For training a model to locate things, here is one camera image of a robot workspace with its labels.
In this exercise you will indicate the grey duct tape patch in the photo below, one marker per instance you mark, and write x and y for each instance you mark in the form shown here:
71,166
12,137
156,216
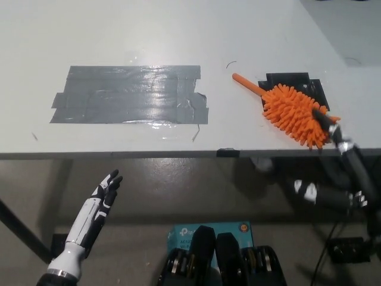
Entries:
131,95

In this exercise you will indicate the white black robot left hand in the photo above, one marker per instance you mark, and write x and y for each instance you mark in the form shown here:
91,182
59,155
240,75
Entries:
86,217

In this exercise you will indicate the teal router box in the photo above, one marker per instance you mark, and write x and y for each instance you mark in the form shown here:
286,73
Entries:
181,238

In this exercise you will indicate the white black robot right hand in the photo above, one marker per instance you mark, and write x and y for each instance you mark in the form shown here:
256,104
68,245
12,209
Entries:
330,198

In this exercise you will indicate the orange microfiber duster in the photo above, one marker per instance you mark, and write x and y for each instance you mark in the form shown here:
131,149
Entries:
293,114

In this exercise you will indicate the black tape patch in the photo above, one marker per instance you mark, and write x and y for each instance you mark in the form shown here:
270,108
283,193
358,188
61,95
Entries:
300,80

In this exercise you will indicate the black metal table leg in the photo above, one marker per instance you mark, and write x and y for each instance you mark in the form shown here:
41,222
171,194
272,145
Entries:
21,229

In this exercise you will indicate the large black floor plate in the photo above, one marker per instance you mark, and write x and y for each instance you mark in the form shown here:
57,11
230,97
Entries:
348,250

